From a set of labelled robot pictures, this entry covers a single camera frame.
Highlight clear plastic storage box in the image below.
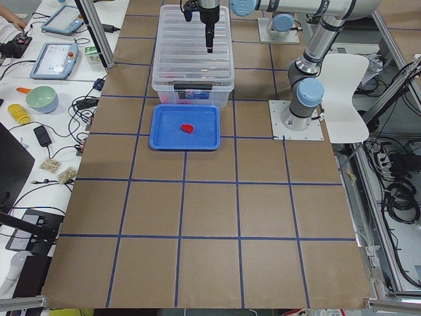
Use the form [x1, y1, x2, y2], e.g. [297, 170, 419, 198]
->
[151, 80, 234, 108]

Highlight aluminium frame post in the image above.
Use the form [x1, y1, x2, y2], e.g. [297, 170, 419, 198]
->
[75, 0, 115, 70]

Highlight green bowl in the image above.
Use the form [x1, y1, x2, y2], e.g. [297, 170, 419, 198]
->
[26, 86, 59, 114]

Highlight blue plastic tray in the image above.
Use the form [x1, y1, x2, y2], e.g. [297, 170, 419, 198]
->
[149, 104, 220, 151]

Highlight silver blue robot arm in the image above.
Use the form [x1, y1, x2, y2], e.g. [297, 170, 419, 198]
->
[229, 1, 380, 131]
[267, 13, 295, 38]

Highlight white chair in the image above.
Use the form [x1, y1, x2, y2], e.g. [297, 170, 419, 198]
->
[318, 53, 369, 144]

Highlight green white carton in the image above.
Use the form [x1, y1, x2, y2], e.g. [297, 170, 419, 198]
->
[84, 46, 101, 65]

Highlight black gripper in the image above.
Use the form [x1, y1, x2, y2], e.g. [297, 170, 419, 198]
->
[198, 6, 220, 53]

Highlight black box latch handle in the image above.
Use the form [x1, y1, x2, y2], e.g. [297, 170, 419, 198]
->
[173, 83, 212, 91]

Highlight teach pendant tablet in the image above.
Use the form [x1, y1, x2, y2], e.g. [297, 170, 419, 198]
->
[30, 43, 79, 80]
[41, 5, 84, 36]

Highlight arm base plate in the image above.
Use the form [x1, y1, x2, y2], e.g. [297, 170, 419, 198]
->
[257, 18, 300, 45]
[269, 100, 324, 141]

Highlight clear plastic box lid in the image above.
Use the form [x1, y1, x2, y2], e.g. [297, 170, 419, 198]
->
[151, 5, 234, 92]

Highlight yellow toy slices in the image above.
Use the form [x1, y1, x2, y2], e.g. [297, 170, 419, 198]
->
[7, 103, 31, 125]

